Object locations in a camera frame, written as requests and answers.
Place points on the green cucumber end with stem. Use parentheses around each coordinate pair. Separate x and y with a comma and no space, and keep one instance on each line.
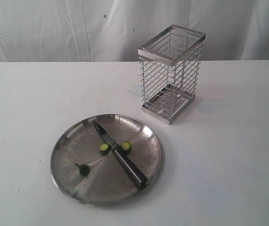
(83,169)

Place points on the black kitchen knife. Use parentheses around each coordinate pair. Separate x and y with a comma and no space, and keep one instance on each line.
(132,170)

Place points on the cut green cucumber slice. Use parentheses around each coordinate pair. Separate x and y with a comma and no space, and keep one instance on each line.
(126,147)

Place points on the round stainless steel plate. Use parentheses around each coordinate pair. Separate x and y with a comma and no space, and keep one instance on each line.
(108,183)

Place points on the white backdrop curtain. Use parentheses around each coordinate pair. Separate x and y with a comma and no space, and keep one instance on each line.
(113,30)

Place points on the chrome wire utensil holder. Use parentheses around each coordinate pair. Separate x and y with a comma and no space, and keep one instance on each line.
(169,67)

